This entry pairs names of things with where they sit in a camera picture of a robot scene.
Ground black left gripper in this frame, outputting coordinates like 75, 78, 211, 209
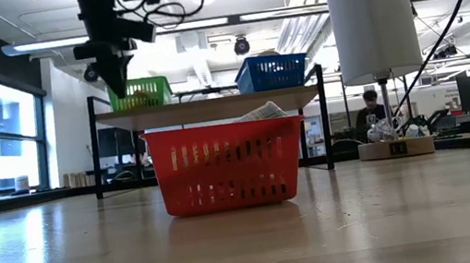
68, 11, 165, 105

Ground green plastic basket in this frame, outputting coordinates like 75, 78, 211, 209
105, 73, 175, 114

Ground blue plastic basket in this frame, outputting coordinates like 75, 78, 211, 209
231, 48, 312, 97

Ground white shade table lamp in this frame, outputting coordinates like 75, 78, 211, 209
326, 0, 438, 166

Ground ceiling light strip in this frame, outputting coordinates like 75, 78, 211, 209
0, 0, 330, 60

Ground wooden shelf riser black legs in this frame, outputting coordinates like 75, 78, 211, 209
80, 61, 339, 205

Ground red plastic basket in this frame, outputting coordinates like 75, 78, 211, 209
139, 108, 317, 223

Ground person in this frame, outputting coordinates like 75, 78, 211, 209
349, 87, 391, 134

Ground black ceiling camera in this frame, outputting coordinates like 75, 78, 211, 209
231, 34, 252, 57
81, 62, 102, 85

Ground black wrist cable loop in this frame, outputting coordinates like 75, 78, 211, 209
115, 0, 210, 37

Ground black aluminium table frame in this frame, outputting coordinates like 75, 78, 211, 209
0, 126, 470, 224

